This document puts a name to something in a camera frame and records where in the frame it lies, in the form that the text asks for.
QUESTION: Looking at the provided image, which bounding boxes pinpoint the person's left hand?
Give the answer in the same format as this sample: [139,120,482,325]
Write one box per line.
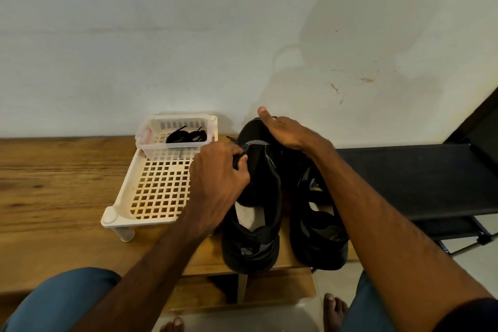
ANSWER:
[187,140,252,231]

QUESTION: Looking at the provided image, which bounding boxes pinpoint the person's right hand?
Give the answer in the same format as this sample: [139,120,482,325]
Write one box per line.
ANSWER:
[257,106,336,159]

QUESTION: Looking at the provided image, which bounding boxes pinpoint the black shoelaces bundle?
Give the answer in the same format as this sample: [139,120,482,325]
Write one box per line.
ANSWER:
[165,126,209,144]

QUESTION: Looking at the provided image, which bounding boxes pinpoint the black shoe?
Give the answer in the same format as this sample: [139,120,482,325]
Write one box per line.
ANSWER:
[282,141,350,271]
[221,118,283,276]

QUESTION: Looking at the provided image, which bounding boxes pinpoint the person's right forearm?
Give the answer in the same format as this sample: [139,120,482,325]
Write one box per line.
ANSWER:
[311,145,495,332]

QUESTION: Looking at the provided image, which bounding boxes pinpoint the person's left forearm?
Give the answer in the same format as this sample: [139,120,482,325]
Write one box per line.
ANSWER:
[70,215,211,332]

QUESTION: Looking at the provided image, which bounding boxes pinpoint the person's blue shorts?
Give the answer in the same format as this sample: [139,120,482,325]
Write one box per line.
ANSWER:
[0,267,398,332]

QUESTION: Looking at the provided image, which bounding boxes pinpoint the person's black shirt sleeve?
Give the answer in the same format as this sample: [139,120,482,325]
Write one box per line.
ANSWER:
[434,297,498,332]

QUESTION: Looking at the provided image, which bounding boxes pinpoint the large white plastic tray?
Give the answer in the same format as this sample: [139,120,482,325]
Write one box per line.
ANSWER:
[100,114,219,242]

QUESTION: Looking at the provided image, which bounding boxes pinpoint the small white plastic basket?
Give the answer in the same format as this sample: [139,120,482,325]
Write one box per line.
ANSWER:
[135,115,219,161]

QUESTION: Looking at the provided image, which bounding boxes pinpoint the black shoe rack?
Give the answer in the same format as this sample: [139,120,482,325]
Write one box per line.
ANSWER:
[335,143,498,257]

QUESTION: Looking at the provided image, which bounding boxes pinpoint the low wooden table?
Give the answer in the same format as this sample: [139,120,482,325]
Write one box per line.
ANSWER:
[0,135,361,313]

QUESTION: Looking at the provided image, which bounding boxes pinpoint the dark door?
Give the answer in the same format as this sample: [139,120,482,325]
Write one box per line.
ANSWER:
[444,87,498,189]

